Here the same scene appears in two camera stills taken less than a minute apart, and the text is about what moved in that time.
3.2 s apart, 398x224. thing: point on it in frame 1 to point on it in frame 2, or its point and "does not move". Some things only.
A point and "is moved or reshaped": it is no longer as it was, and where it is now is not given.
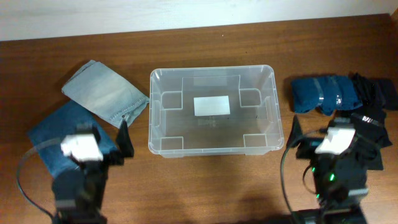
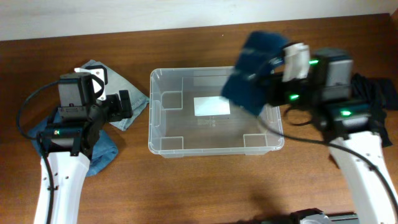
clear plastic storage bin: (214, 111) does not move
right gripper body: (303, 150) to (277, 91)
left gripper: (125, 140) to (119, 111)
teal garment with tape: (328, 94) is moved or reshaped
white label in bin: (209, 106) does not move
